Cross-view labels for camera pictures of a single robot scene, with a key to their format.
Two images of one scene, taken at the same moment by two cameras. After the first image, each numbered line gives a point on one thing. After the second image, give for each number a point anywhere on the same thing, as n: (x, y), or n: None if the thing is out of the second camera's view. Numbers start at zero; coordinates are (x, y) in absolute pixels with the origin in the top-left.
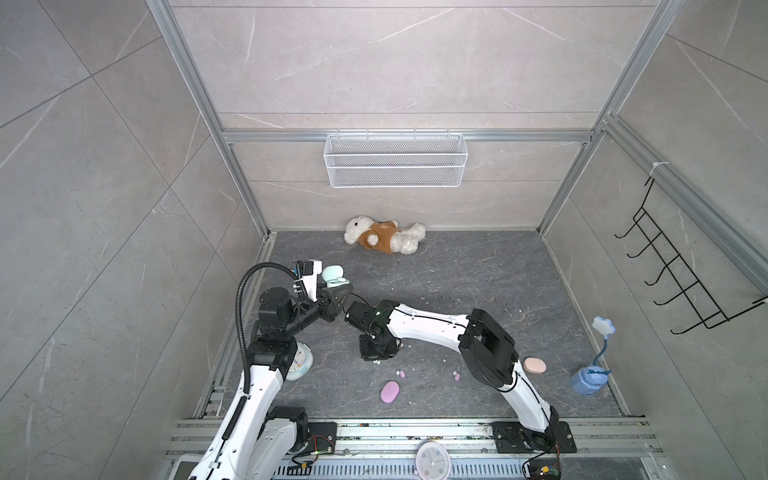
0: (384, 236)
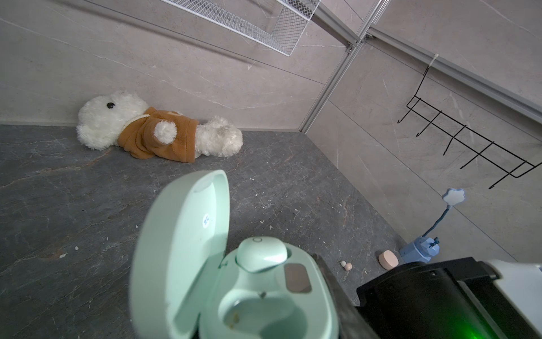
0: (121, 119)
